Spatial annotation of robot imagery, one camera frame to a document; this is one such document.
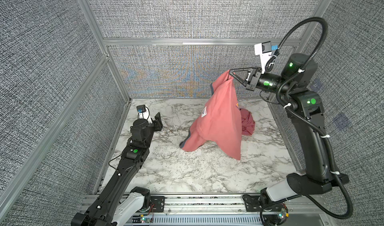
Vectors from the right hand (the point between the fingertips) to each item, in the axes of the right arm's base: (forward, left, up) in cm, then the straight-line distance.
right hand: (230, 70), depth 52 cm
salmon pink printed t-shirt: (-7, +2, -22) cm, 23 cm away
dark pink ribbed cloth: (+13, -22, -49) cm, 55 cm away
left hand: (+4, +33, -27) cm, 42 cm away
